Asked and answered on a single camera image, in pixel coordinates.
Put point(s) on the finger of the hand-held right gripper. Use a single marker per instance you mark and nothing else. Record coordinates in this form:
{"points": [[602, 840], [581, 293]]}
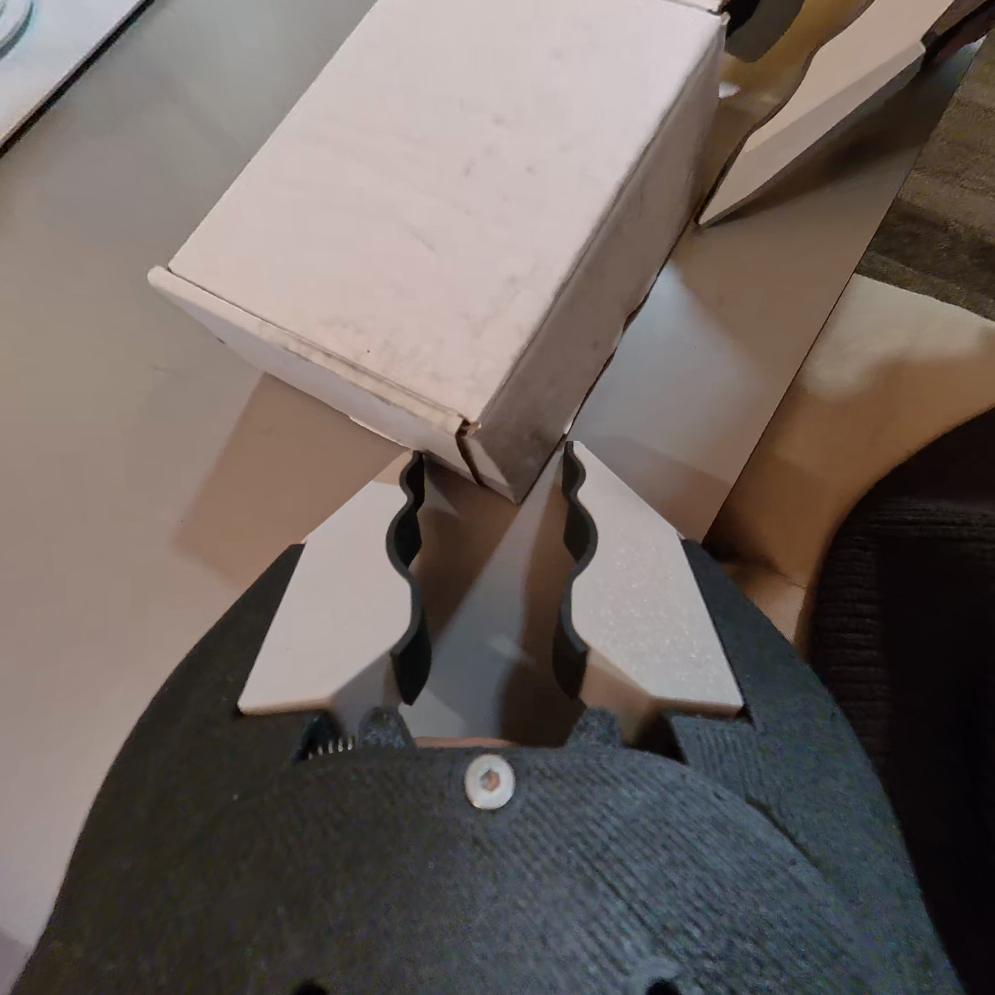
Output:
{"points": [[839, 101], [824, 23]]}

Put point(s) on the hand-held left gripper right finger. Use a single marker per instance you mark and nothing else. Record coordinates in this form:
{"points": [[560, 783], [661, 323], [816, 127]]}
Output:
{"points": [[653, 622]]}

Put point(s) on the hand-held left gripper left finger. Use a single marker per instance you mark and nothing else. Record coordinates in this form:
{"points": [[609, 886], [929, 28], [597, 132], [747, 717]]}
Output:
{"points": [[326, 622]]}

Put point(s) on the white mailer box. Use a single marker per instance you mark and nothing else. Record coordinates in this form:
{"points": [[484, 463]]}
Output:
{"points": [[435, 233]]}

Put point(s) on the grey desk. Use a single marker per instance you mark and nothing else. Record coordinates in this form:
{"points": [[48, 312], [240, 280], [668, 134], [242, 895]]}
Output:
{"points": [[116, 350]]}

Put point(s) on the person's black knit sweater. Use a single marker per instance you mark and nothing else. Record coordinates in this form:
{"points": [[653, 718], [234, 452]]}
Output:
{"points": [[917, 622]]}

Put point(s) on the instruction sheet on stand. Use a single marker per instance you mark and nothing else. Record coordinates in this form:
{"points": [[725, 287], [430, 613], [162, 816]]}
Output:
{"points": [[62, 47]]}

